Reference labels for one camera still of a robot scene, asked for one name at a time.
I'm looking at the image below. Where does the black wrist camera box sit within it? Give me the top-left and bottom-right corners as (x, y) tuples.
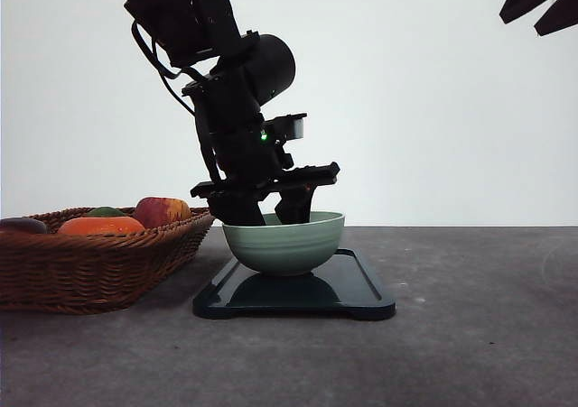
(265, 113), (308, 139)

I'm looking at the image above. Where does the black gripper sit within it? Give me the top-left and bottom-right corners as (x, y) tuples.
(182, 75), (340, 226)

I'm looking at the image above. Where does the orange tangerine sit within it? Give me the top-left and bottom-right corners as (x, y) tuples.
(57, 217), (145, 235)

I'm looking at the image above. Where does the dark blue rectangular tray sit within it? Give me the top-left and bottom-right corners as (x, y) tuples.
(193, 248), (396, 320)

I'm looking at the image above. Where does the light green ribbed bowl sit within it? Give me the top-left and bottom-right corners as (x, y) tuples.
(222, 212), (346, 276)

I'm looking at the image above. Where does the dark purple fruit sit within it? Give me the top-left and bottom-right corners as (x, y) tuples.
(0, 217), (47, 235)

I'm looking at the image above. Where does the red yellow apple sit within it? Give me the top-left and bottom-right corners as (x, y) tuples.
(135, 197), (191, 227)

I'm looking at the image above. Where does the brown wicker basket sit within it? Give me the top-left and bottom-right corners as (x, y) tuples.
(0, 207), (215, 315)

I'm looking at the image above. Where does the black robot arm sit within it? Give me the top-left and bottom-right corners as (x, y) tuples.
(122, 0), (340, 227)

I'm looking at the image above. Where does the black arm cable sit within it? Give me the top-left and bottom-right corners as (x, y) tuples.
(132, 20), (196, 115)

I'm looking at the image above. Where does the dark green fruit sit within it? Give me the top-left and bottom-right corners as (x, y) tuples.
(86, 207), (125, 217)

